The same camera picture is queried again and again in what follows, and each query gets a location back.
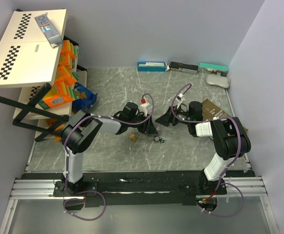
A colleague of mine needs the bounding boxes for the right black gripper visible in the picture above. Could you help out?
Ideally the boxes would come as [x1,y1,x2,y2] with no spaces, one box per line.
[155,105,192,127]

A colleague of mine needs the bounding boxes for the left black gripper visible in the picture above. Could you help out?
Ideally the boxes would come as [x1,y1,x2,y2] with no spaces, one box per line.
[128,113,158,135]

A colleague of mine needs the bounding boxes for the key bunch with panda charm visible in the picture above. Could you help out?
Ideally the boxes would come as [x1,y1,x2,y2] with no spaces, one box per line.
[153,135,165,143]

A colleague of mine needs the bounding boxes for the short shackle brass padlock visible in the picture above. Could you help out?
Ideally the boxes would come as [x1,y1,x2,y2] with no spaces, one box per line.
[129,132,140,142]

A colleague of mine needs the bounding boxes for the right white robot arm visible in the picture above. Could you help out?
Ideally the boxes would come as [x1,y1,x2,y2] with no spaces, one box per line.
[155,101,251,194]

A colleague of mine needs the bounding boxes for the brown foil package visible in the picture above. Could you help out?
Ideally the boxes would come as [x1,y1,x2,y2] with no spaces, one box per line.
[195,99,248,137]

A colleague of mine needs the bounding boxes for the black flat box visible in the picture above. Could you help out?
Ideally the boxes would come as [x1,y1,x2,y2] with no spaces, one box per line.
[169,61,199,74]

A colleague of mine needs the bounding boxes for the blue flat box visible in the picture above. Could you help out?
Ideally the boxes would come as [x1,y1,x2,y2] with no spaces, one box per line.
[137,61,170,72]

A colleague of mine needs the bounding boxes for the grey white pouch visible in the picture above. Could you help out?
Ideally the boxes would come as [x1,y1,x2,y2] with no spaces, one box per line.
[205,74,231,89]

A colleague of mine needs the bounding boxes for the blue doritos chip bag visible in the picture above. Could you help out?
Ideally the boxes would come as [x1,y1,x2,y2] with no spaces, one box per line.
[72,82,98,111]

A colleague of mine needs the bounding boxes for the teal flat box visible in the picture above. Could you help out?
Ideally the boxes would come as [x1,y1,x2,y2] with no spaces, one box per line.
[198,62,228,77]

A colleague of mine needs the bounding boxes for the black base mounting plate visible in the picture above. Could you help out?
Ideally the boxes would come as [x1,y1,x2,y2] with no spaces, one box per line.
[21,171,245,210]

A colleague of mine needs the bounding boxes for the orange green snack box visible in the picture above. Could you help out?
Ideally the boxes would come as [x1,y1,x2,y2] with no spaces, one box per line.
[38,81,75,110]

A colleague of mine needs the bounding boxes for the stacked orange snack boxes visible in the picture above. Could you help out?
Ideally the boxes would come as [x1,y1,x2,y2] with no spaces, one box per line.
[54,39,80,86]

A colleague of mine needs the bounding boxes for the orange snack bag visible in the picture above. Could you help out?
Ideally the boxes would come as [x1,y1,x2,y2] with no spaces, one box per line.
[46,118,66,142]

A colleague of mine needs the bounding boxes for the silver blue carton box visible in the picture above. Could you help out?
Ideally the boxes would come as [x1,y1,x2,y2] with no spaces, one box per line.
[35,14,63,48]

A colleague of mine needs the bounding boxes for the checkerboard calibration board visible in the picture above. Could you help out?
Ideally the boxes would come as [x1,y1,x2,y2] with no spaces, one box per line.
[0,9,67,88]

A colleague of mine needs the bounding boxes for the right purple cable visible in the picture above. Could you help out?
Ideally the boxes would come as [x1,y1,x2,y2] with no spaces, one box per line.
[170,83,244,217]

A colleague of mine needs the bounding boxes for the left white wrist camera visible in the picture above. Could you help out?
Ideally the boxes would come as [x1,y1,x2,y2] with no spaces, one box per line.
[139,98,153,117]

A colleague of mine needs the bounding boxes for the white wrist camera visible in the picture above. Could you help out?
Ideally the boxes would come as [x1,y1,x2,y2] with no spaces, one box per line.
[175,93,185,109]
[139,98,153,117]

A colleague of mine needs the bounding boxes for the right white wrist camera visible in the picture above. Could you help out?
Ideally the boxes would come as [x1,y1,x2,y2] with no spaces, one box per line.
[175,93,185,109]

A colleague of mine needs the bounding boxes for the black frame white shelf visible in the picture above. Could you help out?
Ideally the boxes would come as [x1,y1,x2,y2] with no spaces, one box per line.
[0,9,88,142]

